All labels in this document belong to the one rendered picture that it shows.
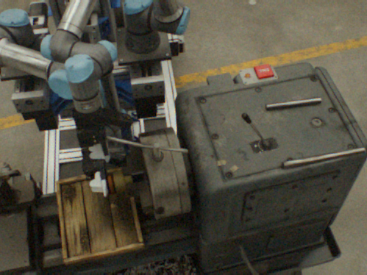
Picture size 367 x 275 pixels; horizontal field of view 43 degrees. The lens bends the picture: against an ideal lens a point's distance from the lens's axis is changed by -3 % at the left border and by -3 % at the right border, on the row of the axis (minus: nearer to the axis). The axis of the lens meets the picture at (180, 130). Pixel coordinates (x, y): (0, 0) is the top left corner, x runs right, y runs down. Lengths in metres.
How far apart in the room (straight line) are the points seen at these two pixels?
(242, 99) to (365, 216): 1.53
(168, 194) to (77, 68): 0.55
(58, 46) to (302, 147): 0.83
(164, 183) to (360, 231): 1.64
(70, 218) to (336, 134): 1.04
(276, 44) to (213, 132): 2.27
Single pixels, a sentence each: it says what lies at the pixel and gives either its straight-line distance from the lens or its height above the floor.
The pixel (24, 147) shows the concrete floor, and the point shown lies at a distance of 3.29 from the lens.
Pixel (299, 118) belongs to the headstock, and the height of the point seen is 1.26.
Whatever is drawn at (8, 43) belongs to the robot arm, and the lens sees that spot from 1.85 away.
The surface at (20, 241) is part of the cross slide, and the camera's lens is 1.81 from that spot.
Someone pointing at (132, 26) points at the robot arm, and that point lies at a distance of 1.92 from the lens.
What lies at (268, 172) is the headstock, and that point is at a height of 1.25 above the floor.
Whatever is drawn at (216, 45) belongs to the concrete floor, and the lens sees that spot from 3.73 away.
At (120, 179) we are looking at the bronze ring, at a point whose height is 1.12.
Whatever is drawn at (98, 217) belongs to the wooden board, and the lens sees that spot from 1.87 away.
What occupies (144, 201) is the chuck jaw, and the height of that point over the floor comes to 1.11.
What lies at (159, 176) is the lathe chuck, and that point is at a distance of 1.55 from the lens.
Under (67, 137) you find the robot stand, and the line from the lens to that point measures 2.98.
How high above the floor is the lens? 2.52
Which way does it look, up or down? 53 degrees down
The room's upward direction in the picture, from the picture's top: 3 degrees counter-clockwise
